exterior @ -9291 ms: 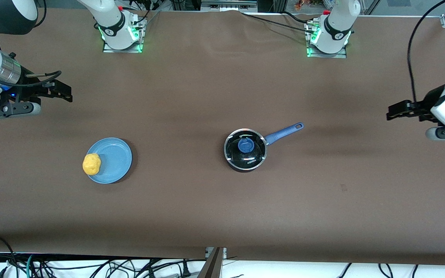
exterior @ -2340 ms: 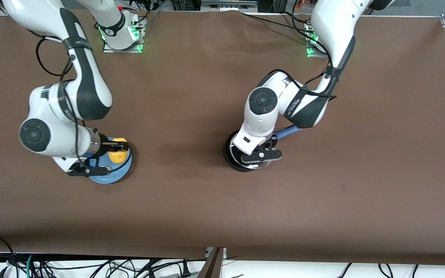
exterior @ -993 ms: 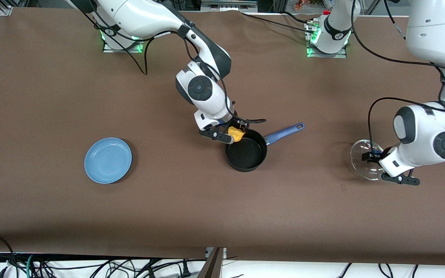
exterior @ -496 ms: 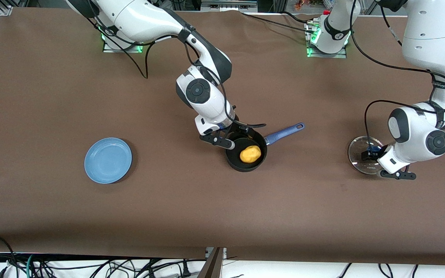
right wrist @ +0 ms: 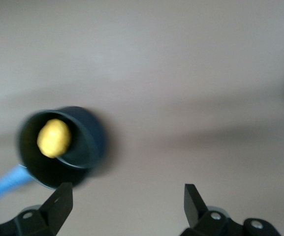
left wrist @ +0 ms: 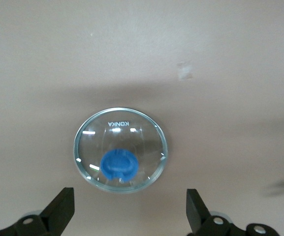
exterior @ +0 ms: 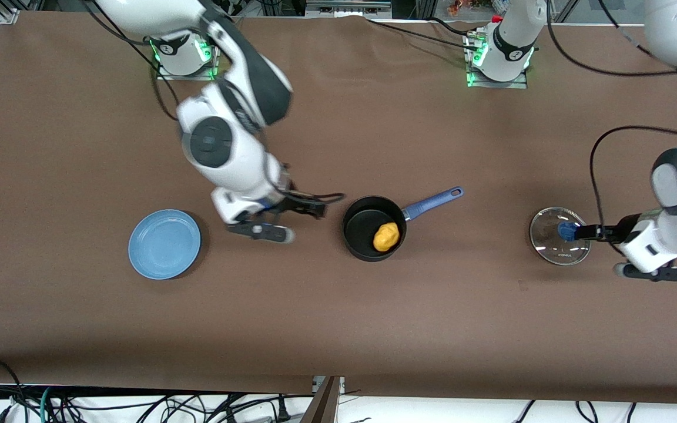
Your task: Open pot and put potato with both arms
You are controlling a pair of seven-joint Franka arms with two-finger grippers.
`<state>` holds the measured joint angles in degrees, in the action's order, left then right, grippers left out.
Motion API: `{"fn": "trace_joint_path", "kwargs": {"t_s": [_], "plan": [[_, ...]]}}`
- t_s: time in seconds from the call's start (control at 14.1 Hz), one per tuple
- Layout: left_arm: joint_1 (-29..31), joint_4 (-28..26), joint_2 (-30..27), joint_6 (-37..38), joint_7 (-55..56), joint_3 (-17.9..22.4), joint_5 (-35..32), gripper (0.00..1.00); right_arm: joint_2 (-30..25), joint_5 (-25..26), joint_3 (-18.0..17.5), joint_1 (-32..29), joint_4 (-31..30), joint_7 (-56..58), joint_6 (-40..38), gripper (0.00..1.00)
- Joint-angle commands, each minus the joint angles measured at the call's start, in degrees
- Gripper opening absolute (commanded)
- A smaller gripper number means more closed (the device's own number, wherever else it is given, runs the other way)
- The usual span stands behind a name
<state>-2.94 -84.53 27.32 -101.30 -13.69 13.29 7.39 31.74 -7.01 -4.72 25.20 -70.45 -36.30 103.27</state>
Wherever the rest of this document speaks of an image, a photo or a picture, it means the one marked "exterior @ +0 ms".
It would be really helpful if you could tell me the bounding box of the glass lid blue knob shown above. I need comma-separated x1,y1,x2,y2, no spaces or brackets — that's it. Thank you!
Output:
529,207,592,266

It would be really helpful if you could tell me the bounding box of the yellow potato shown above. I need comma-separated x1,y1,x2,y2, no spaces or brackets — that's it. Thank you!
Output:
373,221,401,253

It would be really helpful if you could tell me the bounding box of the brown table cover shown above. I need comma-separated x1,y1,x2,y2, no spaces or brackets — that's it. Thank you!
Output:
0,12,677,406

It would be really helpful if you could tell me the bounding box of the blue plate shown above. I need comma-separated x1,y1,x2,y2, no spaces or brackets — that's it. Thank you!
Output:
129,210,202,280

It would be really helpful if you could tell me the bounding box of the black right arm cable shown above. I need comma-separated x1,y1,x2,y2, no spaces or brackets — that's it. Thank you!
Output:
83,0,346,206

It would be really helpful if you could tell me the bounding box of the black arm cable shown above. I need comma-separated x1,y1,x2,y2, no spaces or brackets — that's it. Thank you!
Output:
547,0,677,257
83,0,346,206

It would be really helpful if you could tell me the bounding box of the black pot blue handle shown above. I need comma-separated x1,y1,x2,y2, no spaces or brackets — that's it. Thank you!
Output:
342,186,464,263

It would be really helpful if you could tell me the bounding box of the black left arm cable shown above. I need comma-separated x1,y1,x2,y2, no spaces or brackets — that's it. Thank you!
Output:
547,0,677,257

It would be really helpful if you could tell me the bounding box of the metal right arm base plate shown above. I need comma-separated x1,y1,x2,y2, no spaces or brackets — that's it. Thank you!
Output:
156,35,220,81

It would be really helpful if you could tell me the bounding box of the aluminium frame rail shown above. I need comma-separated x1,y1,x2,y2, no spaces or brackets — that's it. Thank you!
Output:
306,0,393,18

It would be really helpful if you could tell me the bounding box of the black cable on table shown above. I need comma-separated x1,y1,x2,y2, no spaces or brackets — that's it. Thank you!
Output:
368,18,481,51

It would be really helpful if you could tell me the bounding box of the teal cable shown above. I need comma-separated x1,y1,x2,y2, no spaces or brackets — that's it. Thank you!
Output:
39,387,58,423

